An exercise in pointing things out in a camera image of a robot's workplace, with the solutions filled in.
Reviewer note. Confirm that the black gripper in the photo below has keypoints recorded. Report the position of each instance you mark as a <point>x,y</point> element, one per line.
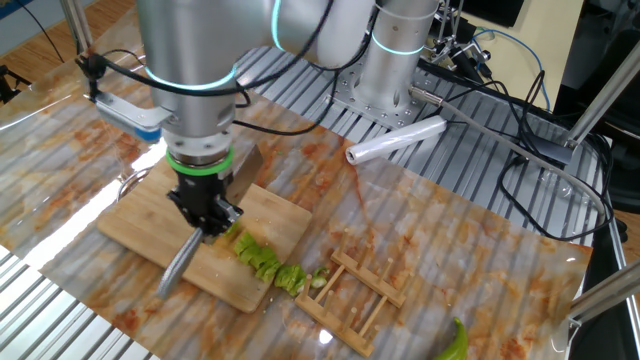
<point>200,200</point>

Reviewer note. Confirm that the steel cleaver knife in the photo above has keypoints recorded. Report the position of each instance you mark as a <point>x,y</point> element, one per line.
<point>175,270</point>

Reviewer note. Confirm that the wooden cutting board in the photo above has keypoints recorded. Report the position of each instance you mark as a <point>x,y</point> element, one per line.
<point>140,225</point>

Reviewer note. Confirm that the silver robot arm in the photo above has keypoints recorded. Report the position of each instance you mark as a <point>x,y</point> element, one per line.
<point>190,50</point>

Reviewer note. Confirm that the curved green chili pepper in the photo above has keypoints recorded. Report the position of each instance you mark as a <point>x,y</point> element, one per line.
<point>457,345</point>

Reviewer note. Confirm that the cut green pepper chunk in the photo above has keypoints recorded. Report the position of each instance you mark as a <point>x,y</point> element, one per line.
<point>262,257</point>
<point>290,277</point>
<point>244,241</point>
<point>249,254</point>
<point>270,272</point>

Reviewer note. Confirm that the cut green pepper stem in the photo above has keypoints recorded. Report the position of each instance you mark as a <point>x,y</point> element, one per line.
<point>320,277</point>

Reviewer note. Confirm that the wooden peg rack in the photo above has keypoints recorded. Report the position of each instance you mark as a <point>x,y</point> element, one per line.
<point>372,285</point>

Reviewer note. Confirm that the white plastic film roll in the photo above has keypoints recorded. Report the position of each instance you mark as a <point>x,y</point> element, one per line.
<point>400,139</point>

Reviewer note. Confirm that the black tripod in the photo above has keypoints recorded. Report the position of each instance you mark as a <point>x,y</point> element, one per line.
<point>7,82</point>

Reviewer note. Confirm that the marble pattern plastic mat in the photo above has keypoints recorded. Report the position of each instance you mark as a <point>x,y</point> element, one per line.
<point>475,250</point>

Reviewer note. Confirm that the beige cabinet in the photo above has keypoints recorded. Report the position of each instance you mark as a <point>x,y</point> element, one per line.
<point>550,40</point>

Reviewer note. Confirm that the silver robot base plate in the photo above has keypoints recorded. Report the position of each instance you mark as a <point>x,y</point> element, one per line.
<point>380,112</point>

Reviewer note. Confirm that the aluminium frame post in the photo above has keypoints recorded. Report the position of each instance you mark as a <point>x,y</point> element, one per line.
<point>605,95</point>
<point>75,25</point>
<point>610,292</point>

